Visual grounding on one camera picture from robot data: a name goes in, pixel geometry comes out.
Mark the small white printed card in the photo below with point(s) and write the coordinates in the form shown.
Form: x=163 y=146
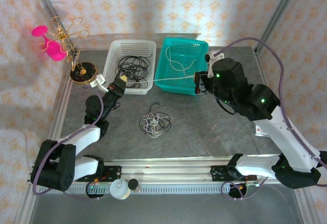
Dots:
x=260 y=131

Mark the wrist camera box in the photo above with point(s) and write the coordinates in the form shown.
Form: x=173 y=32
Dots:
x=98 y=82
x=217 y=55

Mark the teal plastic basket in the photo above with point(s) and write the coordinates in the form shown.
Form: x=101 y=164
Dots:
x=186 y=86

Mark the aluminium mounting rail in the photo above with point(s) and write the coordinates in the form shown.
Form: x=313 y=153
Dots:
x=166 y=170

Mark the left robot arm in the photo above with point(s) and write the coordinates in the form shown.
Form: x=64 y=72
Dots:
x=87 y=137

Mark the pink flocked goblet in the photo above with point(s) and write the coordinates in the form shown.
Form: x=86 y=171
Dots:
x=55 y=51

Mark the small black cap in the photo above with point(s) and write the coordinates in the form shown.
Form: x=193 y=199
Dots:
x=133 y=184

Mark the white plastic basket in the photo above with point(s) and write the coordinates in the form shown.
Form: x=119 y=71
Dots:
x=129 y=45

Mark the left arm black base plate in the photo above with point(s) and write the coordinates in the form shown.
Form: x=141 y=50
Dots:
x=115 y=173

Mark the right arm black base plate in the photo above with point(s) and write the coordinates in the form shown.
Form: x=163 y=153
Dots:
x=217 y=174

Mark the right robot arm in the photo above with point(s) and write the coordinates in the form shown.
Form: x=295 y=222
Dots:
x=286 y=142

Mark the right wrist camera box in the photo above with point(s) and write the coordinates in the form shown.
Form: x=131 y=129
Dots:
x=217 y=55

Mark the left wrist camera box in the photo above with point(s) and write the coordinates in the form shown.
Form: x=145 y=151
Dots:
x=98 y=82

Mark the white bottle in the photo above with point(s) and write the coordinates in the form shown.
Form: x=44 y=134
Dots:
x=118 y=189

